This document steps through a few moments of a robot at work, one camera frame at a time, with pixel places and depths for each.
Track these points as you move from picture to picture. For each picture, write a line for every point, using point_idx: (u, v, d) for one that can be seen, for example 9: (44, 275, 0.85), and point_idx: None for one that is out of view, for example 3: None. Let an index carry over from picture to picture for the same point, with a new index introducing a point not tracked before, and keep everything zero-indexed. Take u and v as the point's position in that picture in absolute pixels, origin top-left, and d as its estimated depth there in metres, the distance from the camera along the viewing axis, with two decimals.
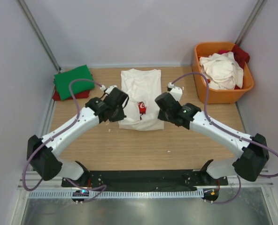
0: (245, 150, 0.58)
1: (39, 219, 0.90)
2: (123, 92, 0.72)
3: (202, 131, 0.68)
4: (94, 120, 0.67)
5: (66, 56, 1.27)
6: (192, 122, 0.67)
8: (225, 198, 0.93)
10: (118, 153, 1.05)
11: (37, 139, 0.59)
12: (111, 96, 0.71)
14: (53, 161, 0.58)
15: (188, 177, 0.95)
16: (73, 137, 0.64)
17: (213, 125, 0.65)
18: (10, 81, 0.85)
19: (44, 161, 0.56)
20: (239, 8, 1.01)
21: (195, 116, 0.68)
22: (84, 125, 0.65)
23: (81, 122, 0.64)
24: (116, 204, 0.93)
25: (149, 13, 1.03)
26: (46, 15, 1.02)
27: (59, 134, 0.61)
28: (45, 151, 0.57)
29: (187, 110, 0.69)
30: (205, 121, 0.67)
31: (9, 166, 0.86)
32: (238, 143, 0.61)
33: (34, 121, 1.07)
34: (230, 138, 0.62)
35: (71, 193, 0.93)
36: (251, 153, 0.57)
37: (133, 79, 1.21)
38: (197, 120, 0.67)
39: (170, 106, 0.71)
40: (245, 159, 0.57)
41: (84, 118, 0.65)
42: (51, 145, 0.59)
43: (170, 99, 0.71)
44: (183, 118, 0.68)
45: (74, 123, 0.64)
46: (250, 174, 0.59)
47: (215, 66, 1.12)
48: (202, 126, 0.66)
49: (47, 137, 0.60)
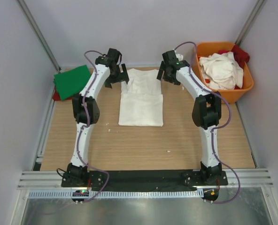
0: (200, 96, 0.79)
1: (39, 219, 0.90)
2: (118, 50, 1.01)
3: (183, 80, 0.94)
4: (106, 71, 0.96)
5: (66, 56, 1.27)
6: (178, 71, 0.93)
8: (222, 198, 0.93)
10: (118, 152, 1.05)
11: (78, 95, 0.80)
12: (110, 54, 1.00)
14: (96, 106, 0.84)
15: (188, 177, 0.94)
16: (99, 86, 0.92)
17: (190, 77, 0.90)
18: (9, 81, 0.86)
19: (92, 106, 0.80)
20: (239, 7, 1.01)
21: (182, 68, 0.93)
22: (102, 76, 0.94)
23: (100, 74, 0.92)
24: (116, 204, 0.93)
25: (148, 13, 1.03)
26: (46, 15, 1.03)
27: (91, 86, 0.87)
28: (88, 100, 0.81)
29: (180, 63, 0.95)
30: (187, 73, 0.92)
31: (9, 165, 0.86)
32: (199, 93, 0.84)
33: (34, 121, 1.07)
34: (196, 88, 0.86)
35: (71, 193, 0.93)
36: (203, 100, 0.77)
37: (132, 79, 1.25)
38: (182, 71, 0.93)
39: (170, 59, 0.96)
40: (197, 102, 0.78)
41: (101, 71, 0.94)
42: (91, 94, 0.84)
43: (172, 54, 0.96)
44: (174, 68, 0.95)
45: (96, 77, 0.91)
46: (200, 116, 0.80)
47: (215, 66, 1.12)
48: (184, 75, 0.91)
49: (84, 92, 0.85)
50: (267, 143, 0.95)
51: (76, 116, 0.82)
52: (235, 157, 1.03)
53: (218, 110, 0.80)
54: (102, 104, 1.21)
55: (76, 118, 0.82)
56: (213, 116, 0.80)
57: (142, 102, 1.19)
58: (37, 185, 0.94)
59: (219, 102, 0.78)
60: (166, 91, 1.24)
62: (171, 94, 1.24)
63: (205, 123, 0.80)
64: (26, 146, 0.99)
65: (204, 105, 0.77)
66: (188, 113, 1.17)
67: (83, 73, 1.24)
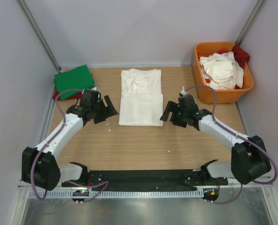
0: (239, 145, 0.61)
1: (39, 219, 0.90)
2: (94, 91, 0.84)
3: (208, 131, 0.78)
4: (78, 123, 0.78)
5: (66, 56, 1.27)
6: (201, 122, 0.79)
8: (225, 198, 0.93)
10: (118, 153, 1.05)
11: (31, 150, 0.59)
12: (85, 98, 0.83)
14: (53, 166, 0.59)
15: (188, 177, 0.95)
16: (65, 140, 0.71)
17: (217, 125, 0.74)
18: (10, 81, 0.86)
19: (46, 166, 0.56)
20: (239, 7, 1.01)
21: (204, 117, 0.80)
22: (72, 129, 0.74)
23: (68, 126, 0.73)
24: (116, 204, 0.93)
25: (148, 13, 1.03)
26: (46, 16, 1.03)
27: (53, 139, 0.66)
28: (43, 157, 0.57)
29: (199, 113, 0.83)
30: (211, 121, 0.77)
31: (10, 166, 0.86)
32: (233, 139, 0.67)
33: (34, 121, 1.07)
34: (227, 135, 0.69)
35: (71, 193, 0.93)
36: (243, 150, 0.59)
37: (132, 79, 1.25)
38: (205, 120, 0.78)
39: (189, 107, 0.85)
40: (235, 153, 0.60)
41: (71, 122, 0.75)
42: (49, 149, 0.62)
43: (190, 101, 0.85)
44: (196, 119, 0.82)
45: (64, 128, 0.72)
46: (241, 170, 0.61)
47: (216, 66, 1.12)
48: (207, 124, 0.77)
49: (42, 145, 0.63)
50: (267, 143, 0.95)
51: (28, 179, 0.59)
52: None
53: (263, 159, 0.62)
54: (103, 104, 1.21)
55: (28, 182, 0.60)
56: (259, 170, 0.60)
57: (142, 102, 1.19)
58: None
59: (263, 150, 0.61)
60: (166, 91, 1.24)
62: (171, 94, 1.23)
63: (249, 179, 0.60)
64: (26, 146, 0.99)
65: (245, 156, 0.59)
66: None
67: (83, 72, 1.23)
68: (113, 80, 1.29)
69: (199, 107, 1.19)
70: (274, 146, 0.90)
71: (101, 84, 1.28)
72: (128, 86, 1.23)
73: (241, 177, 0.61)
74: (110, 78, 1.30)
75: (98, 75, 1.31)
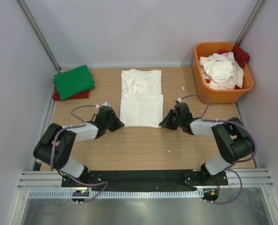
0: (218, 124, 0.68)
1: (39, 219, 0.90)
2: (107, 109, 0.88)
3: (198, 131, 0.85)
4: (93, 131, 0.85)
5: (66, 56, 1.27)
6: (191, 123, 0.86)
8: (225, 198, 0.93)
10: (118, 153, 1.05)
11: (57, 126, 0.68)
12: (100, 116, 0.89)
14: (71, 146, 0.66)
15: (188, 177, 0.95)
16: (81, 137, 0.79)
17: (202, 120, 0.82)
18: (10, 81, 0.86)
19: (66, 142, 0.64)
20: (239, 8, 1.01)
21: (192, 123, 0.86)
22: (88, 131, 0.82)
23: (88, 126, 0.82)
24: (116, 204, 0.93)
25: (148, 14, 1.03)
26: (46, 15, 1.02)
27: (76, 127, 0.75)
28: (67, 133, 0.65)
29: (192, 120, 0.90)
30: (198, 120, 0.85)
31: (9, 166, 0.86)
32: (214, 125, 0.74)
33: (34, 121, 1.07)
34: (210, 123, 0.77)
35: (71, 193, 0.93)
36: (220, 127, 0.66)
37: (133, 79, 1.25)
38: (194, 122, 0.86)
39: (183, 115, 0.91)
40: (215, 131, 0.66)
41: (90, 125, 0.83)
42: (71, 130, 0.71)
43: (185, 109, 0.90)
44: (188, 126, 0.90)
45: (85, 126, 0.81)
46: (225, 149, 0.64)
47: (215, 66, 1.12)
48: (196, 122, 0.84)
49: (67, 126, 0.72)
50: (267, 143, 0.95)
51: (41, 153, 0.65)
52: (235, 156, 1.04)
53: (245, 135, 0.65)
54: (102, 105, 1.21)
55: (39, 156, 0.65)
56: (243, 148, 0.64)
57: (142, 102, 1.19)
58: (37, 185, 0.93)
59: (242, 127, 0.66)
60: (166, 91, 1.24)
62: (171, 94, 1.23)
63: (234, 154, 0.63)
64: (26, 146, 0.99)
65: (224, 132, 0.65)
66: None
67: (83, 72, 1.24)
68: (113, 80, 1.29)
69: (199, 106, 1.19)
70: (274, 146, 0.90)
71: (101, 84, 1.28)
72: (128, 86, 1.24)
73: (226, 156, 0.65)
74: (110, 78, 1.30)
75: (98, 75, 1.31)
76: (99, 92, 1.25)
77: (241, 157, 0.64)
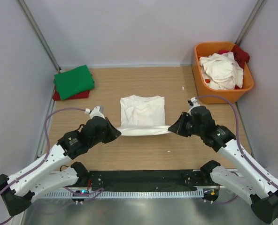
0: (274, 197, 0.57)
1: (39, 219, 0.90)
2: (98, 125, 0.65)
3: (229, 160, 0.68)
4: (64, 161, 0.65)
5: (66, 56, 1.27)
6: (224, 148, 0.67)
8: (225, 198, 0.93)
10: (118, 153, 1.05)
11: (3, 179, 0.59)
12: (86, 130, 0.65)
14: (18, 202, 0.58)
15: (188, 177, 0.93)
16: (42, 176, 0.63)
17: (245, 159, 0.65)
18: (10, 81, 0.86)
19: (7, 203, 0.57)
20: (239, 8, 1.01)
21: (227, 143, 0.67)
22: (53, 166, 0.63)
23: (49, 162, 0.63)
24: (117, 204, 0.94)
25: (148, 13, 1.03)
26: (46, 15, 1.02)
27: (25, 176, 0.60)
28: (7, 194, 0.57)
29: (220, 133, 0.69)
30: (237, 153, 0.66)
31: (9, 165, 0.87)
32: (265, 186, 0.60)
33: (34, 121, 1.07)
34: (258, 178, 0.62)
35: (70, 193, 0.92)
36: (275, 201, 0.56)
37: (133, 108, 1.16)
38: (229, 148, 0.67)
39: (205, 123, 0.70)
40: (266, 203, 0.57)
41: (52, 158, 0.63)
42: (14, 187, 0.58)
43: (208, 116, 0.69)
44: (214, 140, 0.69)
45: (42, 164, 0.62)
46: (266, 214, 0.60)
47: (215, 66, 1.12)
48: (234, 156, 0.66)
49: (12, 179, 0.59)
50: (267, 144, 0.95)
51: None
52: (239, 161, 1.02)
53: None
54: (102, 105, 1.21)
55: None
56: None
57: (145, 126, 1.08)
58: None
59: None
60: (166, 91, 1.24)
62: (171, 94, 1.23)
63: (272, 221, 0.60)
64: (26, 146, 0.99)
65: (277, 207, 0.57)
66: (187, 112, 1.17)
67: (83, 73, 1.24)
68: (113, 80, 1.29)
69: None
70: (274, 146, 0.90)
71: (101, 84, 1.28)
72: (129, 116, 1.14)
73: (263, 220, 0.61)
74: (110, 78, 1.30)
75: (98, 75, 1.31)
76: (99, 93, 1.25)
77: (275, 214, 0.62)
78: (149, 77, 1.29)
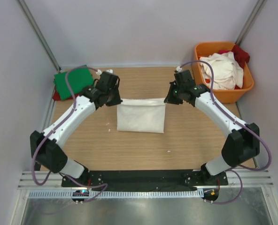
0: (235, 131, 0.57)
1: (39, 219, 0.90)
2: (112, 75, 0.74)
3: (204, 110, 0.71)
4: (91, 108, 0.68)
5: (66, 56, 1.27)
6: (198, 98, 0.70)
8: (225, 198, 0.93)
10: (118, 152, 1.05)
11: (39, 134, 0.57)
12: (103, 81, 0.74)
14: (59, 152, 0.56)
15: (188, 177, 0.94)
16: (73, 127, 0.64)
17: (215, 105, 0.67)
18: (10, 80, 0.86)
19: (50, 153, 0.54)
20: (239, 8, 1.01)
21: (202, 95, 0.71)
22: (83, 113, 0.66)
23: (78, 111, 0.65)
24: (116, 204, 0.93)
25: (148, 13, 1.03)
26: (46, 15, 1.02)
27: (60, 125, 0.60)
28: (49, 144, 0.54)
29: (197, 88, 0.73)
30: (209, 101, 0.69)
31: (10, 165, 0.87)
32: (230, 125, 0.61)
33: (34, 121, 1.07)
34: (225, 119, 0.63)
35: (71, 193, 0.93)
36: (239, 137, 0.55)
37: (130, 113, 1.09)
38: (202, 98, 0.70)
39: (185, 82, 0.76)
40: (231, 139, 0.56)
41: (81, 106, 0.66)
42: (54, 136, 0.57)
43: (187, 75, 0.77)
44: (191, 93, 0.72)
45: (73, 113, 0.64)
46: (231, 155, 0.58)
47: (215, 66, 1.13)
48: (205, 103, 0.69)
49: (48, 131, 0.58)
50: (267, 144, 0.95)
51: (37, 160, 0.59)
52: None
53: (257, 146, 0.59)
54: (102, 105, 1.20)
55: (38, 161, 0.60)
56: (249, 154, 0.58)
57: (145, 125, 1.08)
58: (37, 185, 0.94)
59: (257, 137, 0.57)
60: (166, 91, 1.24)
62: None
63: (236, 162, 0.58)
64: (26, 146, 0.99)
65: (240, 143, 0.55)
66: (187, 112, 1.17)
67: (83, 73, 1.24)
68: None
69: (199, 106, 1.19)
70: (274, 146, 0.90)
71: None
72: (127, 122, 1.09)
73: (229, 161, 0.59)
74: None
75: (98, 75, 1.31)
76: None
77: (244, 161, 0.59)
78: (149, 77, 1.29)
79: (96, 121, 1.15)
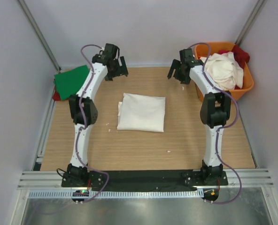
0: (211, 93, 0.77)
1: (39, 219, 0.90)
2: (114, 46, 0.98)
3: (196, 79, 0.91)
4: (104, 71, 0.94)
5: (66, 56, 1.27)
6: (192, 70, 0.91)
8: (225, 198, 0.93)
10: (118, 153, 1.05)
11: (75, 96, 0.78)
12: (107, 50, 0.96)
14: (94, 108, 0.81)
15: (188, 177, 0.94)
16: (96, 87, 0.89)
17: (204, 75, 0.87)
18: (10, 81, 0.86)
19: (88, 108, 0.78)
20: (239, 8, 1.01)
21: (196, 67, 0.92)
22: (99, 76, 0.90)
23: (97, 74, 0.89)
24: (116, 204, 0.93)
25: (148, 13, 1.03)
26: (46, 15, 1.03)
27: (88, 86, 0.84)
28: (86, 101, 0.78)
29: (194, 61, 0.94)
30: (200, 71, 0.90)
31: (10, 165, 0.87)
32: (209, 89, 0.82)
33: (34, 121, 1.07)
34: (206, 86, 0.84)
35: (71, 193, 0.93)
36: (212, 98, 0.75)
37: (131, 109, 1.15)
38: (196, 69, 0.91)
39: (186, 57, 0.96)
40: (206, 99, 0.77)
41: (98, 70, 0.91)
42: (87, 95, 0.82)
43: (189, 52, 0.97)
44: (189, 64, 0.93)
45: (94, 76, 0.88)
46: (205, 114, 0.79)
47: (215, 66, 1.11)
48: (197, 72, 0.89)
49: (81, 92, 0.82)
50: (267, 143, 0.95)
51: (73, 118, 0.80)
52: (236, 156, 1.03)
53: (227, 110, 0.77)
54: (102, 105, 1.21)
55: (73, 119, 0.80)
56: (220, 116, 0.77)
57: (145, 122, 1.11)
58: (37, 185, 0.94)
59: (228, 101, 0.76)
60: (166, 92, 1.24)
62: (171, 94, 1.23)
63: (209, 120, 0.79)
64: (26, 146, 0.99)
65: (212, 102, 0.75)
66: (187, 112, 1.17)
67: (82, 73, 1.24)
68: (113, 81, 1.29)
69: (199, 106, 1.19)
70: (274, 146, 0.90)
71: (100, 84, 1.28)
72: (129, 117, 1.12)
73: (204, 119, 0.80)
74: None
75: None
76: (99, 93, 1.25)
77: (216, 121, 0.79)
78: (150, 77, 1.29)
79: (96, 121, 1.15)
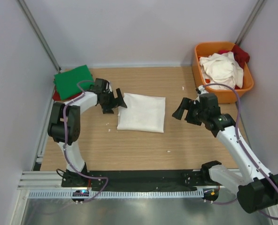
0: (256, 182, 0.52)
1: (39, 219, 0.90)
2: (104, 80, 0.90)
3: (225, 145, 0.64)
4: (94, 99, 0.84)
5: (66, 56, 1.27)
6: (221, 132, 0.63)
8: (225, 198, 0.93)
10: (117, 153, 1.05)
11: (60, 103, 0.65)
12: (97, 85, 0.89)
14: (79, 119, 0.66)
15: (188, 177, 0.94)
16: (85, 107, 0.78)
17: (240, 145, 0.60)
18: (10, 80, 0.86)
19: (74, 116, 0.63)
20: (238, 8, 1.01)
21: (226, 128, 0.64)
22: (90, 100, 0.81)
23: (88, 95, 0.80)
24: (116, 204, 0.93)
25: (147, 13, 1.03)
26: (46, 15, 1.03)
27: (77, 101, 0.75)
28: (72, 108, 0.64)
29: (222, 119, 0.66)
30: (233, 137, 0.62)
31: (9, 165, 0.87)
32: (252, 172, 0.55)
33: (34, 121, 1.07)
34: (247, 164, 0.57)
35: (71, 193, 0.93)
36: (260, 188, 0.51)
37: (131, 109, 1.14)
38: (227, 132, 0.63)
39: (210, 108, 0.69)
40: (250, 188, 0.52)
41: (89, 94, 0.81)
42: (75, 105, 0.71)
43: (214, 101, 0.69)
44: (214, 123, 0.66)
45: (84, 95, 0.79)
46: (248, 203, 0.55)
47: (215, 66, 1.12)
48: (229, 140, 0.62)
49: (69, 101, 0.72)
50: (267, 143, 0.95)
51: (52, 134, 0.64)
52: None
53: (277, 198, 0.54)
54: None
55: (53, 137, 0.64)
56: (266, 203, 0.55)
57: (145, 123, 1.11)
58: (37, 186, 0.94)
59: None
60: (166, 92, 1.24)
62: (171, 94, 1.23)
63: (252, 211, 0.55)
64: (26, 146, 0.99)
65: (258, 194, 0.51)
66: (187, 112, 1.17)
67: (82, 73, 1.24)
68: (113, 80, 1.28)
69: None
70: (274, 146, 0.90)
71: None
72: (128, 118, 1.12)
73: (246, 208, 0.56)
74: (109, 78, 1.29)
75: (98, 75, 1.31)
76: None
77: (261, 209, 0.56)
78: (149, 77, 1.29)
79: (96, 121, 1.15)
